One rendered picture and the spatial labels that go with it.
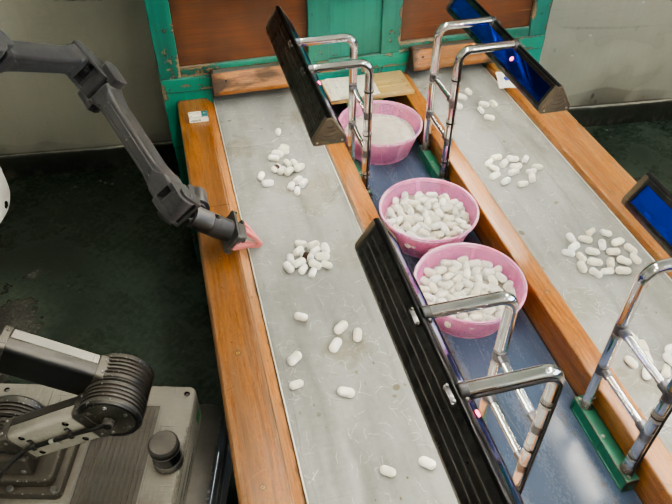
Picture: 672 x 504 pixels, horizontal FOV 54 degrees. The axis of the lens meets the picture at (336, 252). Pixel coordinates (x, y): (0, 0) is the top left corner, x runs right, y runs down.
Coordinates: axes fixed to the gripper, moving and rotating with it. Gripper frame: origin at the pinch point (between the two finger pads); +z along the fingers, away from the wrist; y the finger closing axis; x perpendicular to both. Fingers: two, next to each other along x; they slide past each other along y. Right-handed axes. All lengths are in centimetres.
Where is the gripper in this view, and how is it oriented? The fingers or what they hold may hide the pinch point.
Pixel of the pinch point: (258, 243)
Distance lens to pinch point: 168.4
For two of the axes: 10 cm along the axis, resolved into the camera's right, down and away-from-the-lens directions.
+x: -6.2, 6.7, 4.2
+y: -2.5, -6.7, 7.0
